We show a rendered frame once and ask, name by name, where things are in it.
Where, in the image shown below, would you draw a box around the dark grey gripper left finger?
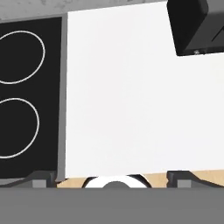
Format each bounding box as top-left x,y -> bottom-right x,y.
8,171 -> 58,189

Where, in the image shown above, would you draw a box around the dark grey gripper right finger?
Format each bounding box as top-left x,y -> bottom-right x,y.
166,171 -> 224,189

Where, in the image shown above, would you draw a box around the white and black round object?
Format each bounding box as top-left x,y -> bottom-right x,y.
81,173 -> 152,189

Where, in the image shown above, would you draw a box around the black box-shaped appliance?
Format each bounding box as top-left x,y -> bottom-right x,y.
166,0 -> 224,57

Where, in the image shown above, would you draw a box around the black hob with grey frame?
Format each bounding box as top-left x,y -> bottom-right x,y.
0,15 -> 69,186

